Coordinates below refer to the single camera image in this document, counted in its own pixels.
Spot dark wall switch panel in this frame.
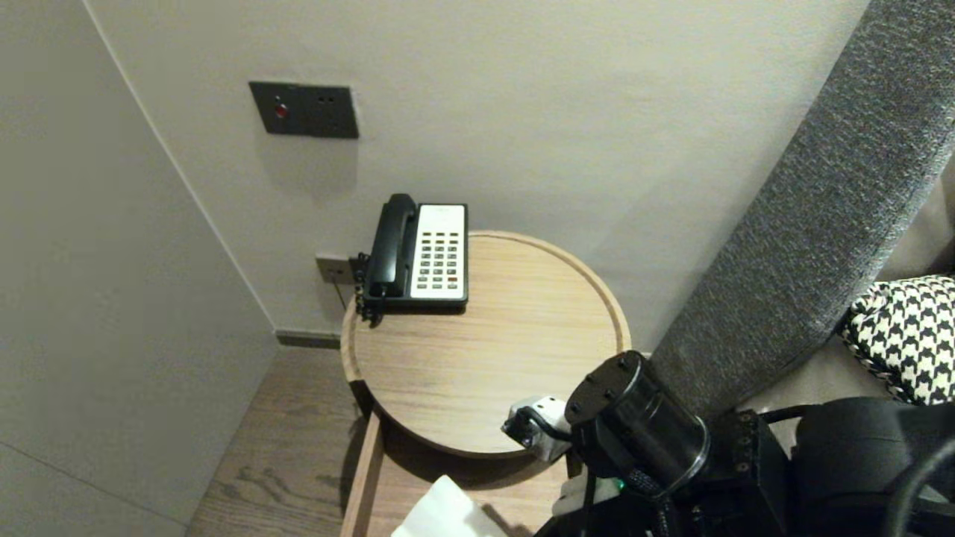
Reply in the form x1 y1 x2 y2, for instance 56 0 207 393
249 81 360 139

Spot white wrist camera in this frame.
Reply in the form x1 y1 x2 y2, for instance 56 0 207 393
501 395 572 462

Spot white black telephone base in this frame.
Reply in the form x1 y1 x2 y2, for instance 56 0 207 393
363 203 469 313

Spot grey wall socket plate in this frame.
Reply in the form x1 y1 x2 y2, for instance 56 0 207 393
316 256 355 286

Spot black coiled phone cord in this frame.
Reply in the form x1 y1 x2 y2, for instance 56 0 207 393
351 254 385 327

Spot black telephone handset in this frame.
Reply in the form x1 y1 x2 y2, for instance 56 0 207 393
366 194 417 299

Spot round wooden nightstand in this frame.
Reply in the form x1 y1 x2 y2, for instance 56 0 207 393
339 231 633 459

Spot curved wooden nightstand drawer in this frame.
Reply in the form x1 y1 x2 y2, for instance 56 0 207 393
339 414 590 537

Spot white gold tissue pack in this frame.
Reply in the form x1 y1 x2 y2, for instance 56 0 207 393
392 475 510 537

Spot grey fabric headboard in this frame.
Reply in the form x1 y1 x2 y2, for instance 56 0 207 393
651 0 955 418

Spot black white houndstooth pillow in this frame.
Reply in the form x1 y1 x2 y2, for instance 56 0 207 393
839 274 955 407

